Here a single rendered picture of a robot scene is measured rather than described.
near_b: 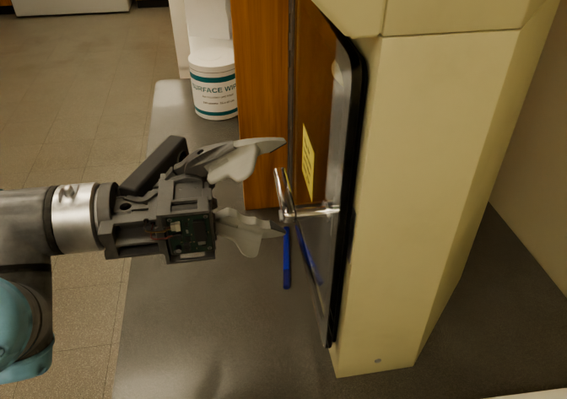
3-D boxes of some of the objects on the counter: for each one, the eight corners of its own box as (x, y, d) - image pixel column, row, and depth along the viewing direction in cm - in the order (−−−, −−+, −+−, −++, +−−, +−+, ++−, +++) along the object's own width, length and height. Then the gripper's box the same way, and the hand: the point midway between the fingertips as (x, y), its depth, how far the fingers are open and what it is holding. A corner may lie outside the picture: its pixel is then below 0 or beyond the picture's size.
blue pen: (288, 230, 85) (288, 226, 85) (289, 289, 74) (289, 285, 74) (283, 230, 85) (283, 226, 85) (283, 289, 74) (283, 285, 74)
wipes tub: (241, 96, 129) (238, 44, 119) (245, 119, 119) (242, 64, 109) (194, 99, 127) (187, 47, 118) (195, 122, 117) (187, 67, 108)
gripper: (118, 305, 51) (294, 284, 54) (72, 173, 40) (298, 153, 43) (126, 251, 58) (283, 234, 61) (89, 125, 47) (283, 110, 49)
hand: (283, 186), depth 54 cm, fingers open, 13 cm apart
